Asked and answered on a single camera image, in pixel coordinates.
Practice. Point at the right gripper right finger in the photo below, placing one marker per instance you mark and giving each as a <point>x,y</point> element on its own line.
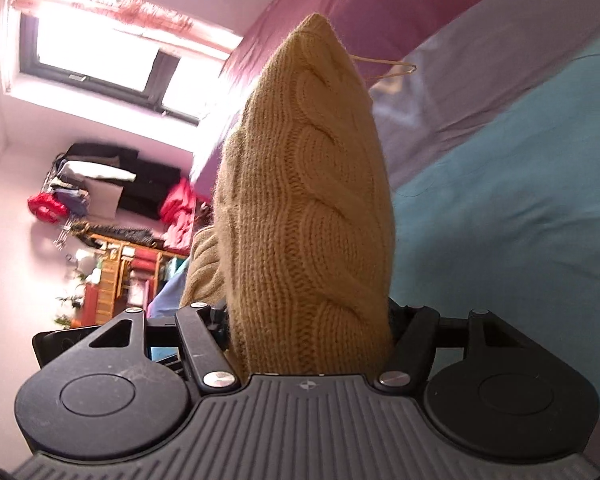
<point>414,335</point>

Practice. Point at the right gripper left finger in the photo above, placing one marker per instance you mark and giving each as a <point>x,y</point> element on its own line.
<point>203,330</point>

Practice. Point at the tan cable-knit sweater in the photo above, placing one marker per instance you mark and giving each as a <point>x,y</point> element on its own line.
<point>302,239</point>

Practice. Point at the hanging clothes rack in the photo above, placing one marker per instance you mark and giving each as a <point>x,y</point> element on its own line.
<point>108,189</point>

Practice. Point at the wooden shelf unit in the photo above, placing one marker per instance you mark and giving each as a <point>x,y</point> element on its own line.
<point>125,275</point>

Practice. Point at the blue grey patterned bed sheet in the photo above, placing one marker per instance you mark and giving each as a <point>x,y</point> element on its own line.
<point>493,152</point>

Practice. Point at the purple floral bed cover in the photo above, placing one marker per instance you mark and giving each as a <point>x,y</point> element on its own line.
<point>375,30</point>

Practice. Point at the window with dark frame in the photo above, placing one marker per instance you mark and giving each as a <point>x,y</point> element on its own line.
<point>132,51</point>

